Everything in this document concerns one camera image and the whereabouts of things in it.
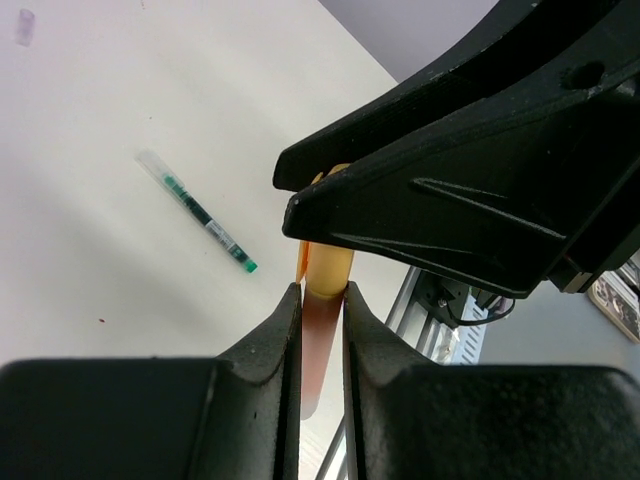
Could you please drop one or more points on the green gel pen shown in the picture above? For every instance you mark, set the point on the green gel pen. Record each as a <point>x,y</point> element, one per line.
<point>165,177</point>

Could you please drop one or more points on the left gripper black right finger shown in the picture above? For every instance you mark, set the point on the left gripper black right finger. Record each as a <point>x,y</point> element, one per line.
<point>409,418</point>

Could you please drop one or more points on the aluminium mounting rail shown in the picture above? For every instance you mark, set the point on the aluminium mounting rail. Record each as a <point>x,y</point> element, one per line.
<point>412,323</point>

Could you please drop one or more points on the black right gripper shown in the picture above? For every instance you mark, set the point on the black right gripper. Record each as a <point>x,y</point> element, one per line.
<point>556,199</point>

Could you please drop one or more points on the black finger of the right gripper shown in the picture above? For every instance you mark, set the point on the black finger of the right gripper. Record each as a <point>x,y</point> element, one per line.
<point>523,62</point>

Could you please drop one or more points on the orange highlighter pen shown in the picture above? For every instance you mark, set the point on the orange highlighter pen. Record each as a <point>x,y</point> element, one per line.
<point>320,314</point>

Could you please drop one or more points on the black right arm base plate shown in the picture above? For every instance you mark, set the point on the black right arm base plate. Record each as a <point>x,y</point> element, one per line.
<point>445,300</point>

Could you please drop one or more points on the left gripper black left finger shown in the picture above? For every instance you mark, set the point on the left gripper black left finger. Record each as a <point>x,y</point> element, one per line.
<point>232,416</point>

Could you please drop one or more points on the orange highlighter cap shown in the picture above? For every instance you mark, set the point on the orange highlighter cap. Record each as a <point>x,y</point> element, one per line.
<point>324,269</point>

